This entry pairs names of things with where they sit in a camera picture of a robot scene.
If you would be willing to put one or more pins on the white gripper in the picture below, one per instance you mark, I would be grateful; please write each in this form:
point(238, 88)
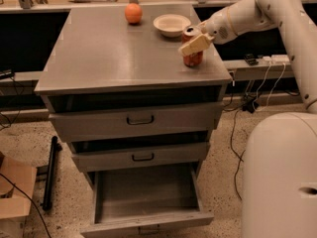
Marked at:
point(218, 28)

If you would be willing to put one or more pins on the red coke can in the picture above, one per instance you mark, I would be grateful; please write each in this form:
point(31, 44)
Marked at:
point(187, 34)

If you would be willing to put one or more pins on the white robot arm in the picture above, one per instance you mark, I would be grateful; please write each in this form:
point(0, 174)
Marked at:
point(280, 161)

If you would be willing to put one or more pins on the grey drawer cabinet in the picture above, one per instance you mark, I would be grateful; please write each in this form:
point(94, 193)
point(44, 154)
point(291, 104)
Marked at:
point(100, 62)

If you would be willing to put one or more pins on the grey middle drawer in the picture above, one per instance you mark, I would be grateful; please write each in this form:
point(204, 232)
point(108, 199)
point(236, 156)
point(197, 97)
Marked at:
point(141, 157)

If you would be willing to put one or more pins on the grey drawer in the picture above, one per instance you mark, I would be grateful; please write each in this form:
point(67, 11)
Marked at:
point(145, 201)
point(135, 122)
point(141, 157)

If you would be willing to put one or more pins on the grey top drawer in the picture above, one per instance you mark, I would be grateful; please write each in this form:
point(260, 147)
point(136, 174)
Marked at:
point(135, 122)

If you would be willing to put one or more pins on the grey bottom drawer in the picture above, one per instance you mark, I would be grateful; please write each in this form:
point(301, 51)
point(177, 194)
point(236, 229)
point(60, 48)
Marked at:
point(145, 201)

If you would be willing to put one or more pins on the white ceramic bowl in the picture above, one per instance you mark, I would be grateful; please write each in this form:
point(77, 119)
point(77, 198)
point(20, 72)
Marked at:
point(171, 25)

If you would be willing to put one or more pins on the black remote on ledge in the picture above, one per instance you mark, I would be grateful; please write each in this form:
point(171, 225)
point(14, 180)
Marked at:
point(250, 59)

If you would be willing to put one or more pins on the white power strip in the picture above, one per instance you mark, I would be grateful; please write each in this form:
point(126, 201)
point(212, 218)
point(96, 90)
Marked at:
point(276, 59)

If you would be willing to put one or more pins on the orange fruit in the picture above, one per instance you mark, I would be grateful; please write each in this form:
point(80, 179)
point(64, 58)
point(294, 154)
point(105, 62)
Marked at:
point(133, 13)

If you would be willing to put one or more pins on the black power adapter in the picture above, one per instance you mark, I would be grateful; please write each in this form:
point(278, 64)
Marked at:
point(250, 106)

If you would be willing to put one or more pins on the black tube on floor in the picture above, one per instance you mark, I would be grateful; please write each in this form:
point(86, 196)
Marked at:
point(55, 148)

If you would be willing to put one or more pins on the cardboard box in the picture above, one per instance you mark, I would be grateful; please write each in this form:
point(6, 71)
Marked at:
point(17, 183)

